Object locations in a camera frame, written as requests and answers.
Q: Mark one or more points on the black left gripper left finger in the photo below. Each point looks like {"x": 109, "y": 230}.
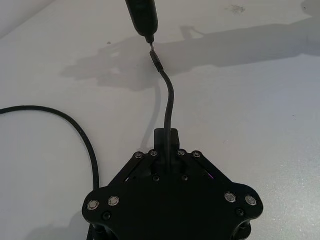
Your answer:
{"x": 130, "y": 172}

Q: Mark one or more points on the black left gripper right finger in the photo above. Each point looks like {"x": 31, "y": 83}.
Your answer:
{"x": 212, "y": 175}

